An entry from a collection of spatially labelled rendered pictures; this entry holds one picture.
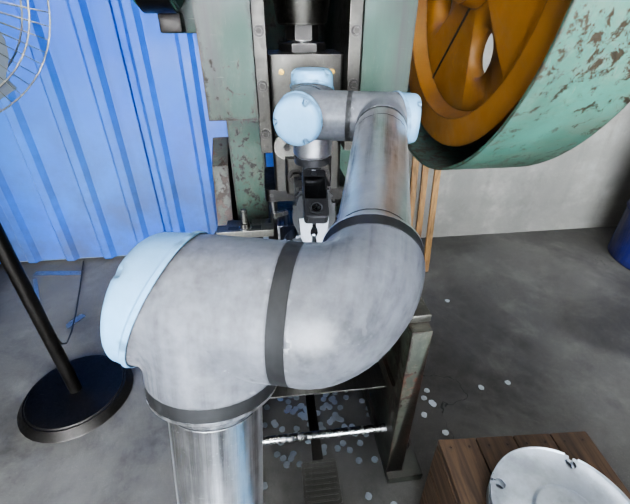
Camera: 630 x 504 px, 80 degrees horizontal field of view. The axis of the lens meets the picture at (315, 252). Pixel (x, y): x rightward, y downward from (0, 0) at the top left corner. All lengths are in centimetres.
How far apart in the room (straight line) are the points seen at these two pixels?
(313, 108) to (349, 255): 34
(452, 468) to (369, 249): 81
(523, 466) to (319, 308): 86
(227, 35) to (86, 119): 155
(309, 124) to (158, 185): 173
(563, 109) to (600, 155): 224
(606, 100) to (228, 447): 69
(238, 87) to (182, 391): 59
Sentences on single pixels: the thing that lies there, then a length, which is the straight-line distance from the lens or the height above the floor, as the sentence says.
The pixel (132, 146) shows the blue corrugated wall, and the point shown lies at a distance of 221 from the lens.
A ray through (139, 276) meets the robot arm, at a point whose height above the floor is 107.
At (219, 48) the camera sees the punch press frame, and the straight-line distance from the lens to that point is 78.
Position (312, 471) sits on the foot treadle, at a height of 16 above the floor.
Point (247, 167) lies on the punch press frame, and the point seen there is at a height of 86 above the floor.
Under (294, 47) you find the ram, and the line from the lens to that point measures 86.
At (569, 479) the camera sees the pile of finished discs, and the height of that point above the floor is 39.
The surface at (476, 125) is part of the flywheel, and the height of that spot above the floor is 105.
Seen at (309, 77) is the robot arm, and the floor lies 115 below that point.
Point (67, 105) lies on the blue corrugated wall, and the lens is 226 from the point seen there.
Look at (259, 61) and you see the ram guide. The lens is 78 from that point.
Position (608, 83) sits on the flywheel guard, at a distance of 72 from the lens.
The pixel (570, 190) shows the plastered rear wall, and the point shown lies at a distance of 295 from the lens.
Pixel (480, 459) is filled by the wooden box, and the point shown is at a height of 35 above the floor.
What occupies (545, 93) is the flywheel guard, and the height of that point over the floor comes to 114.
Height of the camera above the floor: 123
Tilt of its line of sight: 32 degrees down
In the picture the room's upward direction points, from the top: straight up
